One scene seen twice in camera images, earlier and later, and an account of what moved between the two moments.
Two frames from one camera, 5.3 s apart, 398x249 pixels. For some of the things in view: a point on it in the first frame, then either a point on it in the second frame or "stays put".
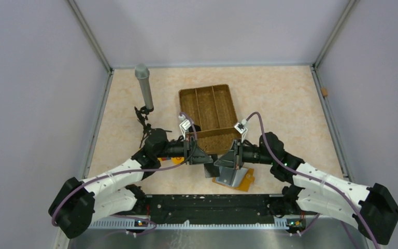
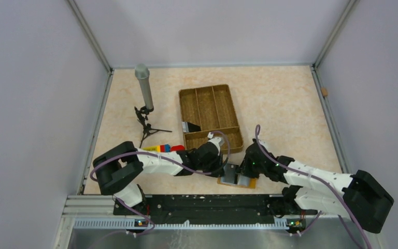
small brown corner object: [324, 91] stays put
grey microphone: [142, 73] stays put
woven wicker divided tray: [211, 110] stays put
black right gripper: [229, 159] to [243, 170]
